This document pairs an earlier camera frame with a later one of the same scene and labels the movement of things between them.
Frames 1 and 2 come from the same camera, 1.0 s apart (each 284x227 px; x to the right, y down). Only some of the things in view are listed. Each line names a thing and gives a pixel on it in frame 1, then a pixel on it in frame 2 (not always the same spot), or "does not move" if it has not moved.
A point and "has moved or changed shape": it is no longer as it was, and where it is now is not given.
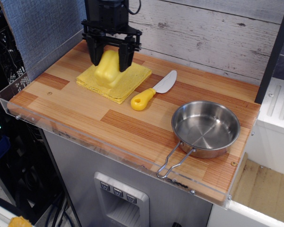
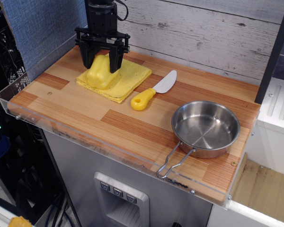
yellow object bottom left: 19,222 does not move
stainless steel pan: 207,128 does not move
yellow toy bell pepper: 107,73 has moved or changed shape
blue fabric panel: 45,29 does not move
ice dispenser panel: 119,205 does not move
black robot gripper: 109,19 → 102,36
